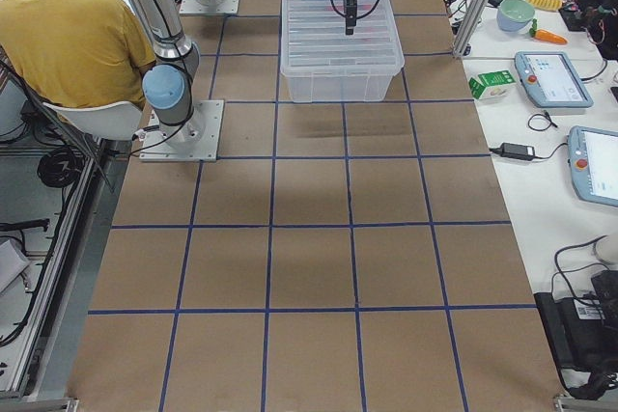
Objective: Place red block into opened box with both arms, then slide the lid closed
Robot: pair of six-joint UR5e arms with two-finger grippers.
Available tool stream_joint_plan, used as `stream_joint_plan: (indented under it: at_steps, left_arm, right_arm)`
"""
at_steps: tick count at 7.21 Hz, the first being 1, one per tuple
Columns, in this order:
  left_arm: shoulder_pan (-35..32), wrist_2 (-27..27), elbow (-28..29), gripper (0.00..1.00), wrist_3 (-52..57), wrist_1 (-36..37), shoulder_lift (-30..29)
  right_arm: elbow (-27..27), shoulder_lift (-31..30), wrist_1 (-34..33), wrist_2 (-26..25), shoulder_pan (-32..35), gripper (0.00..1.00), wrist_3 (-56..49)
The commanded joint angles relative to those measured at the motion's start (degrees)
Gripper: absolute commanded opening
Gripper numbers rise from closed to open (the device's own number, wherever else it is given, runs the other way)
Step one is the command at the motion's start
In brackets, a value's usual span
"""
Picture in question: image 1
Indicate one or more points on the clear plastic storage box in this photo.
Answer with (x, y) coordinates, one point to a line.
(339, 87)

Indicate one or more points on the black power adapter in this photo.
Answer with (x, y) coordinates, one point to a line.
(514, 151)

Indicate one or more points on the toy carrot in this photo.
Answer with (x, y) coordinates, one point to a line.
(544, 35)

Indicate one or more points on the green bowl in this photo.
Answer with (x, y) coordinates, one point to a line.
(513, 15)

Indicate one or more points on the person in yellow shirt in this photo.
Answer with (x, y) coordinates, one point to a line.
(77, 53)

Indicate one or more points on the toy corn yellow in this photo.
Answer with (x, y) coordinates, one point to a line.
(546, 5)

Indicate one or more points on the upper teach pendant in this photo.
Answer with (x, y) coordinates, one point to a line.
(551, 81)

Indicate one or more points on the black device on table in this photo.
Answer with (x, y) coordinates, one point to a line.
(582, 334)

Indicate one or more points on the teach pendant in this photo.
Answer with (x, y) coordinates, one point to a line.
(593, 164)
(551, 81)

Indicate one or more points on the lower teach pendant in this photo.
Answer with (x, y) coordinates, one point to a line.
(593, 164)

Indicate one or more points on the clear plastic box lid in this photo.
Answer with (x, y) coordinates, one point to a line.
(313, 39)

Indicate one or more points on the white chair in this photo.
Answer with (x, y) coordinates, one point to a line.
(116, 121)

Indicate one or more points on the green milk carton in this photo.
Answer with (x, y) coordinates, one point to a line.
(490, 85)

